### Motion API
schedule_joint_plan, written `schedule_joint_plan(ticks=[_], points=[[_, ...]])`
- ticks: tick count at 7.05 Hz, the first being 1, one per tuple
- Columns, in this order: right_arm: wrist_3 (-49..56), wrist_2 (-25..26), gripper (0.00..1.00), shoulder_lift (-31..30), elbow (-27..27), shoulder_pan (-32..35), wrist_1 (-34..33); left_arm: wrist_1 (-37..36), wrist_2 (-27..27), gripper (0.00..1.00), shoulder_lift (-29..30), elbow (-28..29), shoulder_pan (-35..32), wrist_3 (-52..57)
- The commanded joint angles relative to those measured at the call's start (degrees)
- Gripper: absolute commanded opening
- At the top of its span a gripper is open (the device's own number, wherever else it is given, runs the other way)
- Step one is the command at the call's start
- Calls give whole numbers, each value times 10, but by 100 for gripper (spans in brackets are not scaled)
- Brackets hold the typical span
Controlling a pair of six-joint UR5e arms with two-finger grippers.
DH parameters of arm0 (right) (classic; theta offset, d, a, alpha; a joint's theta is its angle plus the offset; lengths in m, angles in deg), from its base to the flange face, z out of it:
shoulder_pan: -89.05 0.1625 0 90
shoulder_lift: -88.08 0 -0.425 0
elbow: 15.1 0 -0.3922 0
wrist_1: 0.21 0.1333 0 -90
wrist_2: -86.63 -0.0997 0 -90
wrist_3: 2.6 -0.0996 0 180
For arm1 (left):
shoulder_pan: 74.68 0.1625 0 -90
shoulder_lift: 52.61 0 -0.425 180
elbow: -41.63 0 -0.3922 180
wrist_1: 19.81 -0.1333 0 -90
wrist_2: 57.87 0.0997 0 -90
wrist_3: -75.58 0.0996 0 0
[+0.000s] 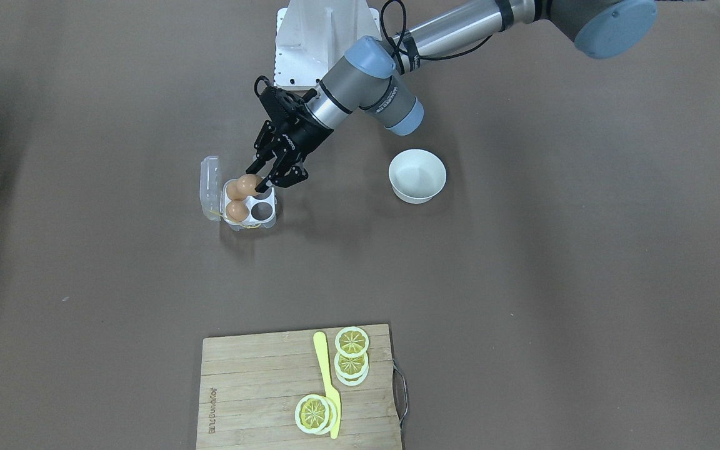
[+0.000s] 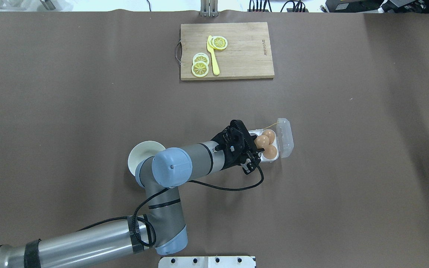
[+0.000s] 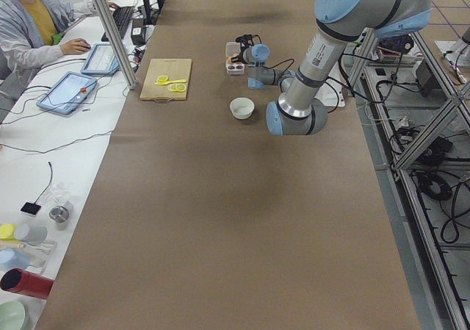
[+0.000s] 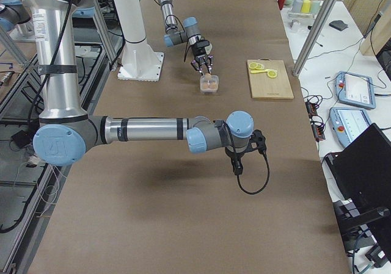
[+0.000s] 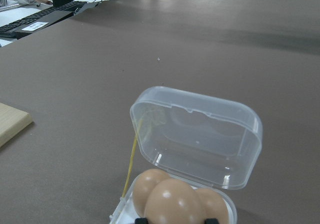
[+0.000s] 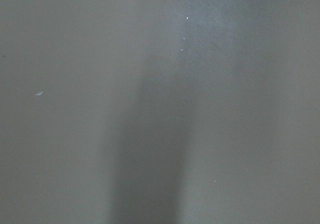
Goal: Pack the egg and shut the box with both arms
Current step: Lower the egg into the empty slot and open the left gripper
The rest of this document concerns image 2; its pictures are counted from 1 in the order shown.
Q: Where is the lemon slice near knife tip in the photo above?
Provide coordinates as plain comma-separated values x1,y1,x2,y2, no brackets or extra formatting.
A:
209,36,228,50

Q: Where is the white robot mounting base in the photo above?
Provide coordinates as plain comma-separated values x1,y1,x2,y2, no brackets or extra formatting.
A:
158,256,257,268

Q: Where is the white bowl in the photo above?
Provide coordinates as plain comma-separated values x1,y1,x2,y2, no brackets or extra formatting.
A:
127,141,166,176

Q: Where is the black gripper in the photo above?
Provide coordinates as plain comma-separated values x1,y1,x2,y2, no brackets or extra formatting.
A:
211,120,266,175

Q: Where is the lemon slice lower pair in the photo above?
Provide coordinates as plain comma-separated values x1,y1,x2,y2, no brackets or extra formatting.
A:
191,61,209,77

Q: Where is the clear plastic egg box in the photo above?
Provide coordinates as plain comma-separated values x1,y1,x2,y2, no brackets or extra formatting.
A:
248,118,294,163

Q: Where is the wooden cutting board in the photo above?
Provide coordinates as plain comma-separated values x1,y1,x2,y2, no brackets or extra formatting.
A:
180,22,275,81

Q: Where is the yellow plastic knife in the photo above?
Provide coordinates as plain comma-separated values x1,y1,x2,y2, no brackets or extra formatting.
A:
206,35,220,76

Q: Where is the brown egg in box front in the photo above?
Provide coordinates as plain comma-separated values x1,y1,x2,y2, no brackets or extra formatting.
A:
262,144,278,160

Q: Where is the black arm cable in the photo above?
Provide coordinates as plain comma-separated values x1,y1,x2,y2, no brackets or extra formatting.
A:
77,164,265,248

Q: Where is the brown egg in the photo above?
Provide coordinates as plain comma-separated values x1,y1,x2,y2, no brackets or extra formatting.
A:
262,144,278,160
255,135,271,149
262,130,276,144

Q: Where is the lemon slice upper pair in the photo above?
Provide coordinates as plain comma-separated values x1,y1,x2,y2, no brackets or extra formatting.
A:
192,52,210,65

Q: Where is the lemon slice pair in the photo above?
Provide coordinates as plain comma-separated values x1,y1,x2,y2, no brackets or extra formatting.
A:
191,61,209,77
192,52,210,65

